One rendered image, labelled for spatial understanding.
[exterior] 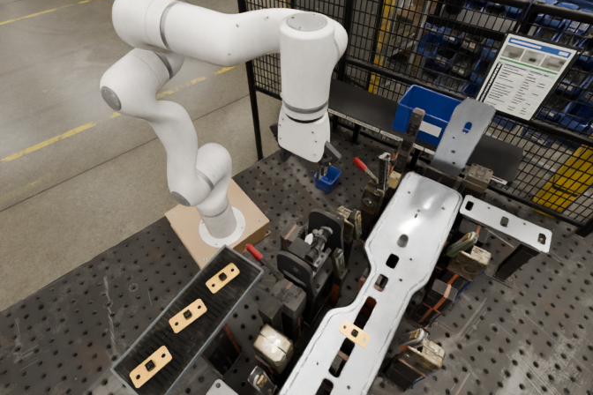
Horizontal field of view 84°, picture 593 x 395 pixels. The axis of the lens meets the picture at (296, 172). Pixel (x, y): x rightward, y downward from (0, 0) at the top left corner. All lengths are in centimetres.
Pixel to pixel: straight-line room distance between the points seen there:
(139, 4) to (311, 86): 35
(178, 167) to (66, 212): 196
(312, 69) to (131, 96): 44
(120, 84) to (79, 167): 239
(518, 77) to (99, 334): 178
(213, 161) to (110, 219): 170
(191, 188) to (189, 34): 52
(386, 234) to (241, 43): 81
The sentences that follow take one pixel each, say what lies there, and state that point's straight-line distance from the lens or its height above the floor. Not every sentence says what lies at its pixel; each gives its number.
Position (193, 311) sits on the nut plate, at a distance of 90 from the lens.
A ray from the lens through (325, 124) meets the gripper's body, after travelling 61.
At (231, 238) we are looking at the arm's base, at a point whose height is 81.
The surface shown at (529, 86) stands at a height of 128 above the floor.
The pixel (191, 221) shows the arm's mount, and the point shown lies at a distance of 147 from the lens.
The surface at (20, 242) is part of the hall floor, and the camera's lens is 293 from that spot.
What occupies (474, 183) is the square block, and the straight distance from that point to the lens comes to 139.
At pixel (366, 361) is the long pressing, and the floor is 100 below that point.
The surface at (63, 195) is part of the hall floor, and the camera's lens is 303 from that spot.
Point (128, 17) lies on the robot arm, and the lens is 73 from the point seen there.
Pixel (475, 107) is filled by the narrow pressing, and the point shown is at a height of 132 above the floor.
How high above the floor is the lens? 199
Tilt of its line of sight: 49 degrees down
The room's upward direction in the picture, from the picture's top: straight up
